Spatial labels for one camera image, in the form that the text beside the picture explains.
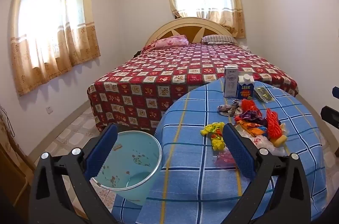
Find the blue milk carton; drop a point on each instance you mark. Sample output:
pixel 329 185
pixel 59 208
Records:
pixel 245 90

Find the tall white carton box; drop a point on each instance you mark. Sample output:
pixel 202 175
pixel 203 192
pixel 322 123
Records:
pixel 230 83

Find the orange snack wrapper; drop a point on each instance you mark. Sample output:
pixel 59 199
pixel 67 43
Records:
pixel 251 130

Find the red mesh net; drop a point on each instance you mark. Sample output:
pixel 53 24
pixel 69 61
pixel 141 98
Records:
pixel 272 124
pixel 249 106

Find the light blue trash bin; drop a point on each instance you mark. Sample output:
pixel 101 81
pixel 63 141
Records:
pixel 137 150

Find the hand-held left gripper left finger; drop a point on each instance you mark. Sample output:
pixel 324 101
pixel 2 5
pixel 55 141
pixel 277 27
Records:
pixel 102 150

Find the wide beige patterned curtain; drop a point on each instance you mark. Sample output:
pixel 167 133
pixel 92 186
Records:
pixel 53 60

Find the pink pillow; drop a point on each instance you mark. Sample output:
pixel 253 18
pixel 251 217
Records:
pixel 172 41

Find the white wall socket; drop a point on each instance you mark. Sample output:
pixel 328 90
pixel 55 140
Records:
pixel 49 109

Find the yellow sponge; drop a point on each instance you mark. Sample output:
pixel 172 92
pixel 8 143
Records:
pixel 280 141

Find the striped pillow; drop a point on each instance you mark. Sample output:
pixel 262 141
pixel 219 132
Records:
pixel 218 39

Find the purple wrapper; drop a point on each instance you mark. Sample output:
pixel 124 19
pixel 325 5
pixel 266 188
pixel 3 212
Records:
pixel 250 116

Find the brown wooden cabinet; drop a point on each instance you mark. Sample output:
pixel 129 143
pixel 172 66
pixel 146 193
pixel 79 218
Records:
pixel 13 173

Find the bed with red quilt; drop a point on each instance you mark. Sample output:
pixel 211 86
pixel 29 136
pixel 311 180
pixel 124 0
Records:
pixel 159 75

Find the green gold foil packet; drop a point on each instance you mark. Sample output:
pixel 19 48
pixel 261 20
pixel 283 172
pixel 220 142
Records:
pixel 263 94

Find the pink plastic bag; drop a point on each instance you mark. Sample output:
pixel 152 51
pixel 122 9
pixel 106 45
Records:
pixel 225 160

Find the blue checked tablecloth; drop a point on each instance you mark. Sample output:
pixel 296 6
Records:
pixel 190 150

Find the plaid cloth rag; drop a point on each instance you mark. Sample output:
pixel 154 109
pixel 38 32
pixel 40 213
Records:
pixel 227 109

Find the clear plastic bag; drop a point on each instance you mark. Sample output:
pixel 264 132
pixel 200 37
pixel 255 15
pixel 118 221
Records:
pixel 264 146

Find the brown paper bag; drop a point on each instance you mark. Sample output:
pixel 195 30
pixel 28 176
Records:
pixel 4 123

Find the cream wooden headboard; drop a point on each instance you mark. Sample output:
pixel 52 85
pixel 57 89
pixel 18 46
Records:
pixel 185 25

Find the yellow wrapper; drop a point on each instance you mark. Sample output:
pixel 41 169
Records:
pixel 214 131

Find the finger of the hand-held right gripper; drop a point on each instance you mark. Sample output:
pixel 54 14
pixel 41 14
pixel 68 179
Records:
pixel 329 115

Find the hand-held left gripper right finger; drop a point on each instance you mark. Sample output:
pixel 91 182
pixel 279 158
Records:
pixel 239 150

